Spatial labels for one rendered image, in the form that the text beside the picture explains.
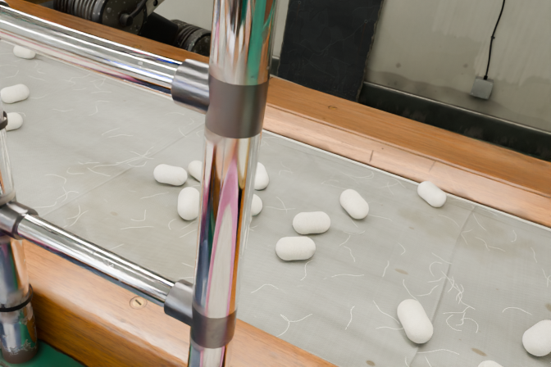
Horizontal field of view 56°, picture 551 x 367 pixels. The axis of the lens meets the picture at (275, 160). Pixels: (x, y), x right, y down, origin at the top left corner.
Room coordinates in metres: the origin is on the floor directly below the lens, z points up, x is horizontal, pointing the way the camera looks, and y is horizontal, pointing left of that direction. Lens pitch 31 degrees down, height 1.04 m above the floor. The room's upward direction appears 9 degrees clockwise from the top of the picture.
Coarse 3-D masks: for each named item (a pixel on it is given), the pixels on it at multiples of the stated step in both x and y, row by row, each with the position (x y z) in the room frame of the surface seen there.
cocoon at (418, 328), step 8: (400, 304) 0.30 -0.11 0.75; (408, 304) 0.30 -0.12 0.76; (416, 304) 0.30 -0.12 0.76; (400, 312) 0.29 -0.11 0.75; (408, 312) 0.29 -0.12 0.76; (416, 312) 0.29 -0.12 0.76; (424, 312) 0.29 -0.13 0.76; (400, 320) 0.29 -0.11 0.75; (408, 320) 0.28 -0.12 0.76; (416, 320) 0.28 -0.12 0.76; (424, 320) 0.28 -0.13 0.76; (408, 328) 0.28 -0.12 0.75; (416, 328) 0.28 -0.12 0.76; (424, 328) 0.28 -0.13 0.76; (432, 328) 0.28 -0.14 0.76; (408, 336) 0.28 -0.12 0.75; (416, 336) 0.27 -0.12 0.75; (424, 336) 0.27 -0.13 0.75
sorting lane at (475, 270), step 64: (0, 64) 0.65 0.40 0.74; (64, 64) 0.69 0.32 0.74; (64, 128) 0.51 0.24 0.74; (128, 128) 0.53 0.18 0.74; (192, 128) 0.56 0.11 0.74; (64, 192) 0.39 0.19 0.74; (128, 192) 0.41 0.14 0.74; (256, 192) 0.44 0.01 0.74; (320, 192) 0.46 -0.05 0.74; (384, 192) 0.48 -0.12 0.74; (128, 256) 0.32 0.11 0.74; (192, 256) 0.33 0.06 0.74; (256, 256) 0.34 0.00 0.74; (320, 256) 0.36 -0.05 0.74; (384, 256) 0.37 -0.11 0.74; (448, 256) 0.39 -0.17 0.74; (512, 256) 0.40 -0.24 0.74; (256, 320) 0.27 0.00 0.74; (320, 320) 0.28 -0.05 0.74; (384, 320) 0.29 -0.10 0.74; (448, 320) 0.31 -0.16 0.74; (512, 320) 0.32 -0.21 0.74
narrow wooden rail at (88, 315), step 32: (32, 256) 0.28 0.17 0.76; (64, 288) 0.25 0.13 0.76; (96, 288) 0.26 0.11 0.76; (64, 320) 0.24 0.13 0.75; (96, 320) 0.23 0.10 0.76; (128, 320) 0.23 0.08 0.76; (160, 320) 0.24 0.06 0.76; (64, 352) 0.24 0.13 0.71; (96, 352) 0.23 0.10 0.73; (128, 352) 0.22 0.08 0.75; (160, 352) 0.21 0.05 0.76; (256, 352) 0.23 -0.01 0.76; (288, 352) 0.23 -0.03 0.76
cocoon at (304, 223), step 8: (296, 216) 0.39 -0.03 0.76; (304, 216) 0.39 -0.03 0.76; (312, 216) 0.39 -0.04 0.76; (320, 216) 0.39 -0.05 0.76; (328, 216) 0.40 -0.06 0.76; (296, 224) 0.38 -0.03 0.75; (304, 224) 0.38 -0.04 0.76; (312, 224) 0.38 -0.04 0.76; (320, 224) 0.39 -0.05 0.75; (328, 224) 0.39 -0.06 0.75; (304, 232) 0.38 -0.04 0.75; (312, 232) 0.38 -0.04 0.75; (320, 232) 0.39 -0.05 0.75
